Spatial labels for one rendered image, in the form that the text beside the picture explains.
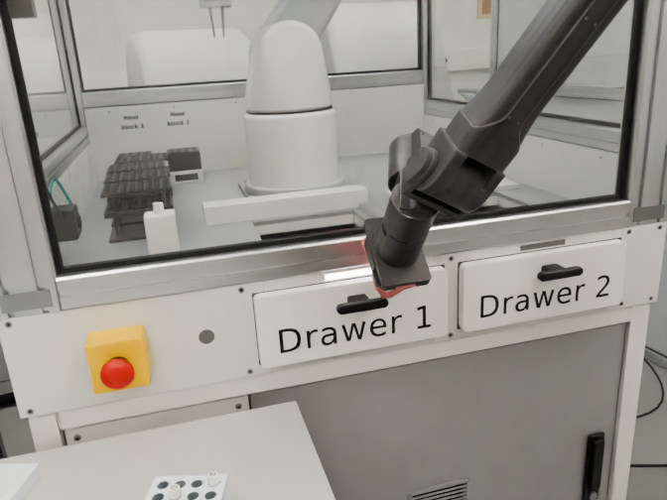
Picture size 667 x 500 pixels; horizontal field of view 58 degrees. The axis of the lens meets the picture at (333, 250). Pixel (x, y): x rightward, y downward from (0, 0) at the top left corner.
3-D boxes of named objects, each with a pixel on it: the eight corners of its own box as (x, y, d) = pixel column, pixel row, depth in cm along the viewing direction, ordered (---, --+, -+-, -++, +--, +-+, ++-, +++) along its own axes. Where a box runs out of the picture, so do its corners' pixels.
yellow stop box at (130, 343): (151, 388, 78) (143, 338, 76) (93, 399, 77) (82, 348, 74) (152, 369, 83) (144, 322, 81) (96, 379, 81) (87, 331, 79)
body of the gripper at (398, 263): (407, 221, 82) (420, 187, 75) (429, 287, 76) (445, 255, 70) (361, 227, 80) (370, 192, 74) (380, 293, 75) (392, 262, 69)
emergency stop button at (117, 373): (136, 388, 75) (131, 360, 74) (102, 394, 74) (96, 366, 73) (137, 377, 78) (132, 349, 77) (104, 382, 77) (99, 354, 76)
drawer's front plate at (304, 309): (448, 335, 92) (448, 268, 89) (261, 369, 86) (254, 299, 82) (443, 330, 94) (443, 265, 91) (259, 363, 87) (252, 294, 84)
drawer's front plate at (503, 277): (621, 304, 100) (628, 241, 96) (463, 332, 93) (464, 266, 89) (613, 300, 101) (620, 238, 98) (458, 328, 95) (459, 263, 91)
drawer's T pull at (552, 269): (584, 275, 91) (584, 267, 91) (540, 283, 90) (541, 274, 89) (569, 268, 95) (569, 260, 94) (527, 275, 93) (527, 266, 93)
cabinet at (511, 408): (619, 641, 130) (665, 301, 104) (123, 810, 105) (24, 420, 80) (435, 407, 217) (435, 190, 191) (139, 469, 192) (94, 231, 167)
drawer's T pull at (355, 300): (389, 308, 84) (389, 299, 84) (337, 315, 82) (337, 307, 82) (380, 298, 87) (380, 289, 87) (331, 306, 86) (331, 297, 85)
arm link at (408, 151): (429, 163, 60) (492, 195, 64) (427, 85, 67) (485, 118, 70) (363, 220, 69) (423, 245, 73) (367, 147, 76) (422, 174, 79)
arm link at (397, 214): (392, 209, 65) (443, 216, 66) (393, 163, 69) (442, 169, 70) (380, 244, 71) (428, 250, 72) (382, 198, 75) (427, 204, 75)
